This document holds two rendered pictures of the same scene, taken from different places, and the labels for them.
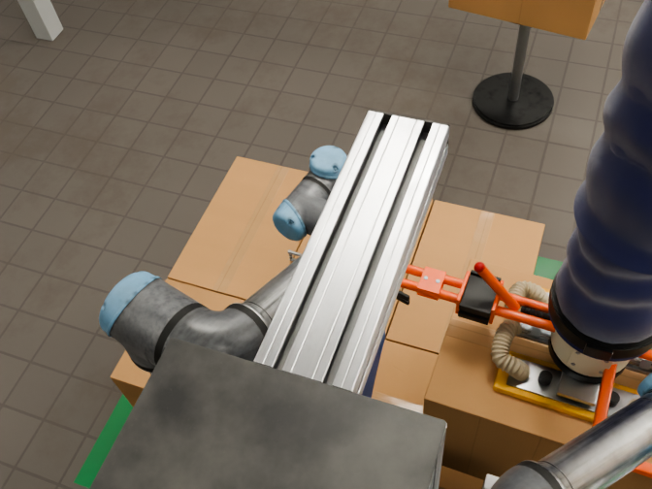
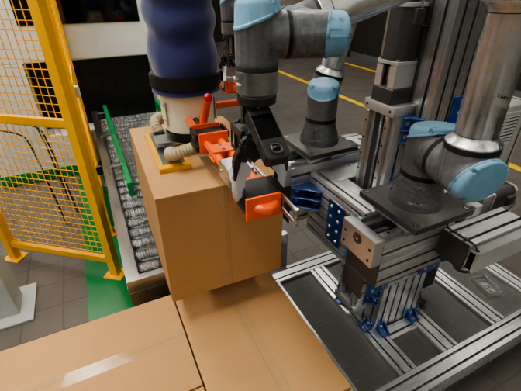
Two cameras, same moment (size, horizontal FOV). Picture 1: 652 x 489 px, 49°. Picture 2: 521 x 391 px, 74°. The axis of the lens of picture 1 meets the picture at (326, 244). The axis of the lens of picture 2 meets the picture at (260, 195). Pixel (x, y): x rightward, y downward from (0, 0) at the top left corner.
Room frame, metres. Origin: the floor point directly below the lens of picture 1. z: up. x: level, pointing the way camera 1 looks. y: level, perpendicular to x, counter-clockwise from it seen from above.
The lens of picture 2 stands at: (1.44, 0.35, 1.57)
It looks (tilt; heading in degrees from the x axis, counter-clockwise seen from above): 31 degrees down; 217
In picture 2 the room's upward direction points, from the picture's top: straight up
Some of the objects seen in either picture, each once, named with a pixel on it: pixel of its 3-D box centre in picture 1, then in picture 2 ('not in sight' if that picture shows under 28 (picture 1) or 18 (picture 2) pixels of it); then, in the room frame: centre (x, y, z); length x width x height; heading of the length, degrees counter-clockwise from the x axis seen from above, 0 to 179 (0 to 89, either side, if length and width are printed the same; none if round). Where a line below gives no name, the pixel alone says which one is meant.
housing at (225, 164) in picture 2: not in sight; (236, 171); (0.89, -0.13, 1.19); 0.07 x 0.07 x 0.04; 61
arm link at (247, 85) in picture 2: not in sight; (255, 83); (0.95, -0.03, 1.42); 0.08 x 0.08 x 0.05
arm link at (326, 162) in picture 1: (329, 176); (258, 34); (0.94, -0.03, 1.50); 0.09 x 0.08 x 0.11; 138
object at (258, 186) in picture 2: not in sight; (256, 197); (0.97, -0.02, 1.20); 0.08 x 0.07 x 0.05; 61
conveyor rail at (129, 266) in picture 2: not in sight; (108, 174); (0.43, -1.66, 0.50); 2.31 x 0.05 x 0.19; 63
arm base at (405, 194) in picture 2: not in sight; (419, 185); (0.49, 0.20, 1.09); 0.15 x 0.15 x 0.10
